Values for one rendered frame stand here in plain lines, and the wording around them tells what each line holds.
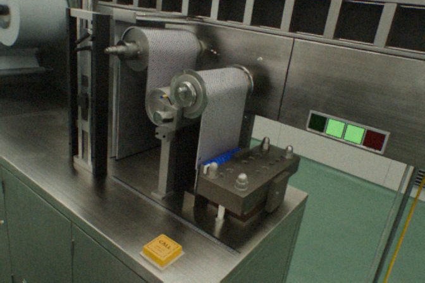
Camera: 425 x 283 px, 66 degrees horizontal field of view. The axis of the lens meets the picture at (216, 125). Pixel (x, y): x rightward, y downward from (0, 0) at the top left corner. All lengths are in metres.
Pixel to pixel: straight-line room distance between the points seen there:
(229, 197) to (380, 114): 0.52
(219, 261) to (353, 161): 2.90
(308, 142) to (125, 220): 2.98
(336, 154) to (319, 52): 2.64
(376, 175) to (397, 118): 2.60
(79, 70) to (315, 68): 0.78
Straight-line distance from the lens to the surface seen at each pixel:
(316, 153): 3.77
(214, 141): 1.06
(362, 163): 3.65
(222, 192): 0.95
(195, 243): 0.94
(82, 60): 1.18
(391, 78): 1.08
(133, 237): 0.95
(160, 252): 0.87
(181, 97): 0.98
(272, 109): 1.21
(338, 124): 1.12
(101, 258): 1.09
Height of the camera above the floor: 1.50
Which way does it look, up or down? 20 degrees down
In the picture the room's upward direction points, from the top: 8 degrees clockwise
